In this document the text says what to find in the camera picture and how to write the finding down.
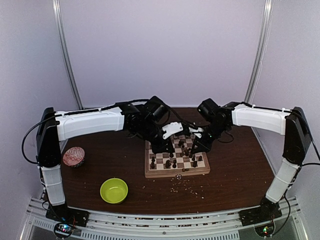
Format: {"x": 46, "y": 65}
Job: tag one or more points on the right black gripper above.
{"x": 202, "y": 147}

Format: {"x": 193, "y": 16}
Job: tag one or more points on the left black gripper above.
{"x": 159, "y": 148}

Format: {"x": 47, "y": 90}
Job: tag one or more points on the dark queen piece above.
{"x": 167, "y": 164}

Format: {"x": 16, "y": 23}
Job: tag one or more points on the dark knight piece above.
{"x": 194, "y": 164}

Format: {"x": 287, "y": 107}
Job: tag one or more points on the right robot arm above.
{"x": 290, "y": 123}

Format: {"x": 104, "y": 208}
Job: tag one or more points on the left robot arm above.
{"x": 140, "y": 117}

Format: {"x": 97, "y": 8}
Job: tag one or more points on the pile of dark chess pieces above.
{"x": 184, "y": 149}

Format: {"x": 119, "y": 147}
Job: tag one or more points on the wooden chess board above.
{"x": 161, "y": 165}

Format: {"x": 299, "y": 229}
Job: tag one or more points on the green plastic bowl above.
{"x": 114, "y": 191}

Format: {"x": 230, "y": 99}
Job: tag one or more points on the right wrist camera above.
{"x": 196, "y": 131}

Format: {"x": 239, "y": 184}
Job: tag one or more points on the right aluminium frame post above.
{"x": 260, "y": 51}

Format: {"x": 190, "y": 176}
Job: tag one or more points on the aluminium frame post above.
{"x": 260, "y": 51}
{"x": 65, "y": 53}

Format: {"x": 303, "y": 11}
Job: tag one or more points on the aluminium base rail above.
{"x": 221, "y": 225}

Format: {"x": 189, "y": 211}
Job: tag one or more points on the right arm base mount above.
{"x": 262, "y": 218}

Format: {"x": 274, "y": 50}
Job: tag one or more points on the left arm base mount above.
{"x": 67, "y": 225}

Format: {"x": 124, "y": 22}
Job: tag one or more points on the left aluminium frame post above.
{"x": 65, "y": 53}

